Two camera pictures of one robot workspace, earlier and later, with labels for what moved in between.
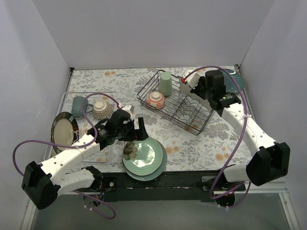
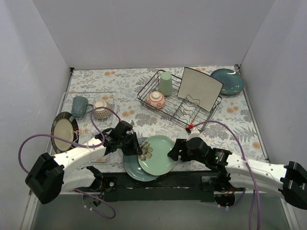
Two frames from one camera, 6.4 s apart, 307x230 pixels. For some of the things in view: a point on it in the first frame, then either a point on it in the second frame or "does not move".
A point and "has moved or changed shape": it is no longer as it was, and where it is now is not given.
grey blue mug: (76, 107) does not move
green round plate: (143, 157) has moved or changed shape
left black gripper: (134, 130) → (131, 145)
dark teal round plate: (155, 175) → (132, 168)
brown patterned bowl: (102, 109) does not move
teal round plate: (230, 86) does not move
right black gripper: (201, 87) → (180, 151)
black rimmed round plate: (64, 130) does not move
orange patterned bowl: (156, 99) does not move
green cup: (165, 83) does not move
